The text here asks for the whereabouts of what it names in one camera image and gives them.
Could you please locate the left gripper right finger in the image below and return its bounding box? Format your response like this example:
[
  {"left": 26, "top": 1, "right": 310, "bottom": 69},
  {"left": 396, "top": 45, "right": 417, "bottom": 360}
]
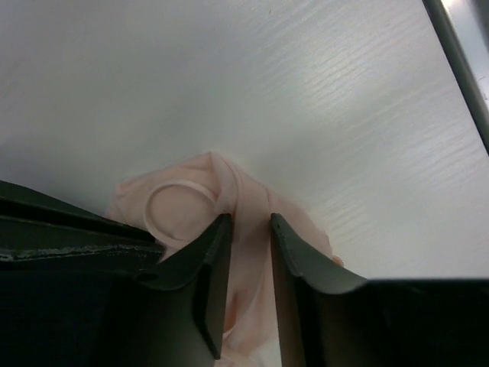
[{"left": 270, "top": 213, "right": 488, "bottom": 366}]

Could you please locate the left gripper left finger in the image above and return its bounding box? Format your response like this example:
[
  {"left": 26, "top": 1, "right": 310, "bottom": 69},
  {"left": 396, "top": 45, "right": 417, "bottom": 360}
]
[{"left": 1, "top": 215, "right": 232, "bottom": 366}]

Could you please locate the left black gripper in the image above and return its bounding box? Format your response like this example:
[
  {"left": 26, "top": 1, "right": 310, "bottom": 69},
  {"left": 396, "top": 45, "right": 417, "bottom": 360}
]
[{"left": 1, "top": 181, "right": 164, "bottom": 268}]

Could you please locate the pink beige bra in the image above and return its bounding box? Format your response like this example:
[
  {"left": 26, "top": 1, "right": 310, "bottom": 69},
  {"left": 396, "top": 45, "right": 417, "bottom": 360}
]
[{"left": 106, "top": 152, "right": 333, "bottom": 366}]

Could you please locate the right aluminium frame post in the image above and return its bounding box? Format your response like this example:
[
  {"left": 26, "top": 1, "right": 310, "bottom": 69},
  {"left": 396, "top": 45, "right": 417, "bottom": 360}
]
[{"left": 423, "top": 0, "right": 489, "bottom": 148}]

